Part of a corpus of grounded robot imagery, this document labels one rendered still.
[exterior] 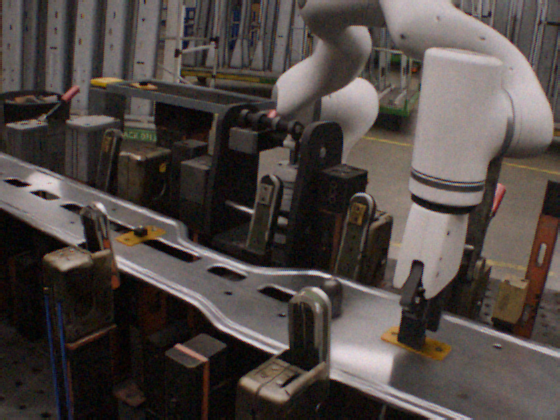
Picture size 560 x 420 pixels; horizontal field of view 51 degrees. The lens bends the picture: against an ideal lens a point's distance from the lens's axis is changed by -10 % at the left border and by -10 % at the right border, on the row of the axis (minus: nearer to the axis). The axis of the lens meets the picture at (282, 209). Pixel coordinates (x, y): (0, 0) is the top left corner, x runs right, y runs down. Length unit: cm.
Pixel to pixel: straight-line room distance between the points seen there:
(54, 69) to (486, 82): 524
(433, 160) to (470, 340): 26
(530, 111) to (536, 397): 31
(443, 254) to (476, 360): 15
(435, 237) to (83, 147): 80
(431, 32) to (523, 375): 41
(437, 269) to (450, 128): 15
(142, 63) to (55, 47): 88
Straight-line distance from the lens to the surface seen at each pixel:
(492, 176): 83
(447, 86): 63
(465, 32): 75
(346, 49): 113
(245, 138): 102
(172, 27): 751
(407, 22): 74
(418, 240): 66
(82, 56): 556
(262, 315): 78
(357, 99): 135
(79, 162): 128
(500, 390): 71
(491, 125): 65
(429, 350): 75
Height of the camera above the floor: 138
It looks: 19 degrees down
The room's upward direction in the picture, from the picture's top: 5 degrees clockwise
